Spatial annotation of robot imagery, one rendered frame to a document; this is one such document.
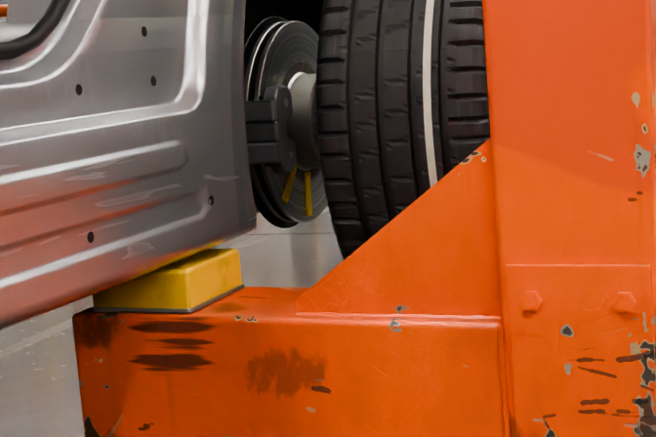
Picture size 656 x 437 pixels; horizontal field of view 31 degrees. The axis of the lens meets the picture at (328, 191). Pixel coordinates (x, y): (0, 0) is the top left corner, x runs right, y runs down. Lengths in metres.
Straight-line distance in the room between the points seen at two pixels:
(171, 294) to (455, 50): 0.46
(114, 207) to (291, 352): 0.25
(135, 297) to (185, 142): 0.19
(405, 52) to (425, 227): 0.35
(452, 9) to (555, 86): 0.39
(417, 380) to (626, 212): 0.28
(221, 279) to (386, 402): 0.28
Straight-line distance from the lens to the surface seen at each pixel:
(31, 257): 1.12
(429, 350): 1.24
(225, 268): 1.43
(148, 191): 1.28
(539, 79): 1.16
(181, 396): 1.38
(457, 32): 1.50
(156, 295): 1.38
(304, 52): 1.91
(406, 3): 1.54
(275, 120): 1.72
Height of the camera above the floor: 0.97
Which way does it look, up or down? 7 degrees down
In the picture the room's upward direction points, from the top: 5 degrees counter-clockwise
